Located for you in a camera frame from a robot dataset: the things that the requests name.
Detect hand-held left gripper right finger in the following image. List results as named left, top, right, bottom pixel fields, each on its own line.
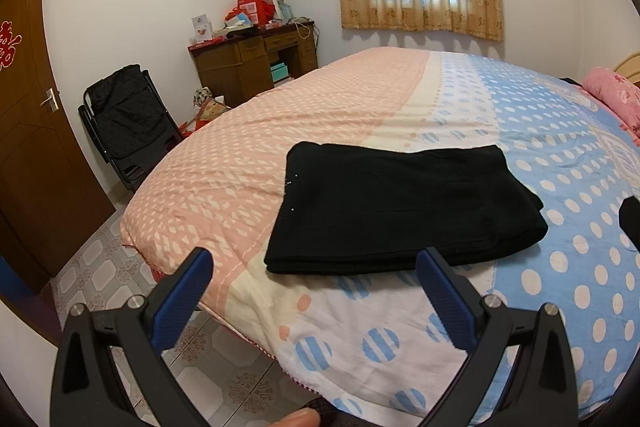
left=415, top=247, right=579, bottom=427

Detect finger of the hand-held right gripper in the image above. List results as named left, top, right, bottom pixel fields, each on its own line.
left=618, top=196, right=640, bottom=254

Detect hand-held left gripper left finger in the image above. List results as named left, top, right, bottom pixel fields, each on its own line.
left=49, top=247, right=216, bottom=427

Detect black pants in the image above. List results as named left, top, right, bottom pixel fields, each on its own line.
left=263, top=142, right=550, bottom=277

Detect person's left hand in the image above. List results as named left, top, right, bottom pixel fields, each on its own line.
left=267, top=408, right=322, bottom=427

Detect pink floral pillow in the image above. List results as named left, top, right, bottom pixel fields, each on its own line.
left=582, top=67, right=640, bottom=138

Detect cream wooden headboard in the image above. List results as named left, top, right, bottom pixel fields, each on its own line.
left=614, top=52, right=640, bottom=86

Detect black folding chair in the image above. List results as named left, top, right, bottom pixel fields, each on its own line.
left=77, top=64, right=185, bottom=193

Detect brown wooden door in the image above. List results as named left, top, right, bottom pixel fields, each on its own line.
left=0, top=0, right=117, bottom=296

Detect red patterned bag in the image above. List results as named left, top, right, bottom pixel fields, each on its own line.
left=178, top=87, right=234, bottom=138

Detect polka dot bed cover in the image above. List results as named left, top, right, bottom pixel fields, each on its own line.
left=120, top=47, right=640, bottom=426

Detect brown wooden desk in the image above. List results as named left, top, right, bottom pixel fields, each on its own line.
left=187, top=21, right=320, bottom=108

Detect white printed box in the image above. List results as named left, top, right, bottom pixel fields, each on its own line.
left=191, top=14, right=214, bottom=44

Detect red gift box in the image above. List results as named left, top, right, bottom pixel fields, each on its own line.
left=236, top=0, right=277, bottom=27

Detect red paper door decoration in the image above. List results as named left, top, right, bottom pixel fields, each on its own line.
left=0, top=21, right=22, bottom=70

